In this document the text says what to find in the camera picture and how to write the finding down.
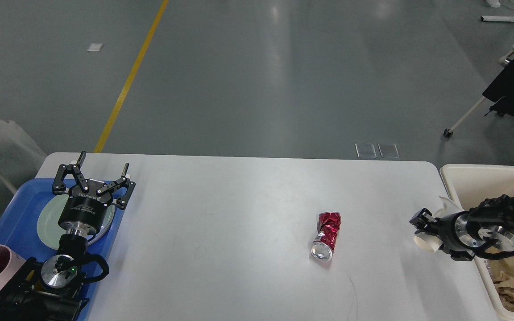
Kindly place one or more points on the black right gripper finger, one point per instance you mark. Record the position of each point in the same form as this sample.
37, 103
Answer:
425, 222

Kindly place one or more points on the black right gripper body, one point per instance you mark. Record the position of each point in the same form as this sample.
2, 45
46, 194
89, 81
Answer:
458, 241

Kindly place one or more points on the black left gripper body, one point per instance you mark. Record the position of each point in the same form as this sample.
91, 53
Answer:
87, 213

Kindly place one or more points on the small white paper cup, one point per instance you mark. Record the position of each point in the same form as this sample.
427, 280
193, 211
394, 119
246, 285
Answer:
432, 243

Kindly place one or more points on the green plate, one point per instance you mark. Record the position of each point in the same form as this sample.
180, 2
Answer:
49, 231

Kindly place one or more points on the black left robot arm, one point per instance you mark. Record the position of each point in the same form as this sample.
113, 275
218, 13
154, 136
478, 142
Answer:
52, 290

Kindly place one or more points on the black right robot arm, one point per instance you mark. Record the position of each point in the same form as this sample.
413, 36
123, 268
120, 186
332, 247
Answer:
485, 231

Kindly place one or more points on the person in white trousers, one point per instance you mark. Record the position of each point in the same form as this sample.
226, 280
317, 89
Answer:
20, 156

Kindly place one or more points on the beige plastic bin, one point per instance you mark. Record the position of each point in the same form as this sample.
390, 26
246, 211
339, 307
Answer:
469, 185

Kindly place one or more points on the crushed red soda can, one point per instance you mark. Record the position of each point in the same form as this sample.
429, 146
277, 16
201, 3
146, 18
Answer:
323, 245

